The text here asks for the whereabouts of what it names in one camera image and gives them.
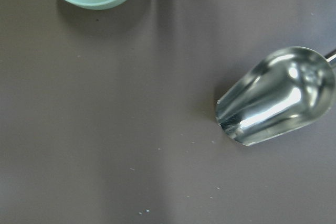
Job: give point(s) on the metal scoop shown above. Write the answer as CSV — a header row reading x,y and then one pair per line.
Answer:
x,y
291,88

